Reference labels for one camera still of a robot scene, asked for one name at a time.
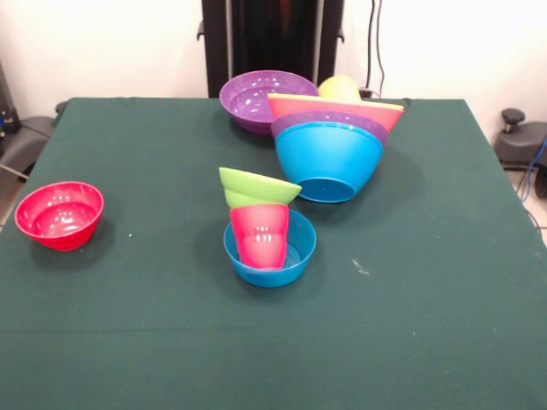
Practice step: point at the dark green tablecloth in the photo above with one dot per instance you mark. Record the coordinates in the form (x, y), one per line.
(273, 341)

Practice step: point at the black equipment box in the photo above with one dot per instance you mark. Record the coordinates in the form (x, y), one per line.
(7, 102)

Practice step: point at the large yellow bowl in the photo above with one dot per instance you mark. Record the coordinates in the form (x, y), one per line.
(384, 105)

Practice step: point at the purple bowl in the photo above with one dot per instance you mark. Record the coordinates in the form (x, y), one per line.
(252, 102)
(299, 120)

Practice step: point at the small red bowl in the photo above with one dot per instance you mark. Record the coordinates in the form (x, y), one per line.
(60, 218)

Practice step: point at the blue bowl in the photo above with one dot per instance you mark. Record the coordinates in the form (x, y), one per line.
(329, 162)

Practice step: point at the translucent teal bowl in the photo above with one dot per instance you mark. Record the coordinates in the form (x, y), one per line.
(299, 252)

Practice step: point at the red cup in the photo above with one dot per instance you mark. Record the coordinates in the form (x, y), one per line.
(260, 239)

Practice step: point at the black levelling knob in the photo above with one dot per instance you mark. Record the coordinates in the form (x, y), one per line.
(61, 109)
(513, 117)

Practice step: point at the yellow cup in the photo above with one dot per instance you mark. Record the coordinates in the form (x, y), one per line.
(339, 89)

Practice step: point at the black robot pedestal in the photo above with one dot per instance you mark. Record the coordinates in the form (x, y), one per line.
(278, 34)

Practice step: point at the small green bowl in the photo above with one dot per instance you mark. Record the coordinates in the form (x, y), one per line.
(256, 188)

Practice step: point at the grey pedestal leg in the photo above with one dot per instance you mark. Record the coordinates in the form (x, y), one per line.
(25, 141)
(521, 145)

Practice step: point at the large pink bowl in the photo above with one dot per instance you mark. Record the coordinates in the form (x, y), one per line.
(333, 109)

